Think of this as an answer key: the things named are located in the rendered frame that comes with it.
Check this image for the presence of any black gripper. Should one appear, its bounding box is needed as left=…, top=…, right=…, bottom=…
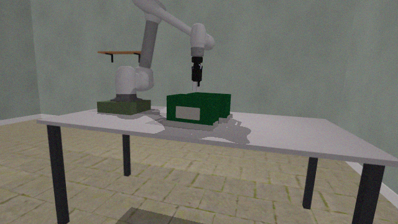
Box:
left=192, top=57, right=203, bottom=91

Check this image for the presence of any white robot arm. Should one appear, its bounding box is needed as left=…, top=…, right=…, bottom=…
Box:
left=110, top=0, right=215, bottom=102

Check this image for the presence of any green bottle crate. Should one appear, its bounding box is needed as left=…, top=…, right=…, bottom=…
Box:
left=167, top=94, right=220, bottom=126
left=192, top=92, right=231, bottom=118

